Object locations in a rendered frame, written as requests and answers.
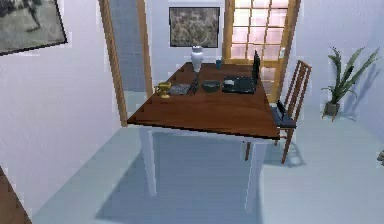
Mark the dark thin utensil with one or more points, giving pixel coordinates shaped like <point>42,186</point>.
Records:
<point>194,85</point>

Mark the black framed grey picture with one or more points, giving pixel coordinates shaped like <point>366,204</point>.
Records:
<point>26,23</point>

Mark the brown wooden table white legs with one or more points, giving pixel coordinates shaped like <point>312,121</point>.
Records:
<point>206,110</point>

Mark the black framed brown picture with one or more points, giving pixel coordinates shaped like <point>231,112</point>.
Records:
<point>194,26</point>

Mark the brown wooden furniture corner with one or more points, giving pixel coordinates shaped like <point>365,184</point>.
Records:
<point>10,203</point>

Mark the yellow cup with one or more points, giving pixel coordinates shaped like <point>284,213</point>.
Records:
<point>163,89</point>

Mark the open black laptop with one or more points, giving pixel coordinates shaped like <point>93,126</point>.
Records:
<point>240,84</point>

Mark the brown wooden chair dark cushion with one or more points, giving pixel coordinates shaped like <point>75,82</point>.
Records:
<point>293,100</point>

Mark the wooden framed glass pane door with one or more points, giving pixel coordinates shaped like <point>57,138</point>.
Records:
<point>260,33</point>

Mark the dark grey bowl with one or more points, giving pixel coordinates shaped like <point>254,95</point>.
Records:
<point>211,86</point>

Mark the small blue cup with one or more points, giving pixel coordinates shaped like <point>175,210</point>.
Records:
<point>218,63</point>

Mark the wooden door frame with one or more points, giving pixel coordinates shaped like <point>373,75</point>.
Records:
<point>113,63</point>

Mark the white ceramic vase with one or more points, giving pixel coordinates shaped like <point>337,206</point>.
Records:
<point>197,58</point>

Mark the green potted house plant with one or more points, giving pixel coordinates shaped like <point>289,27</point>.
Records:
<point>343,78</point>

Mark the small black object on chair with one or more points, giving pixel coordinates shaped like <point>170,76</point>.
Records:
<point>281,109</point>

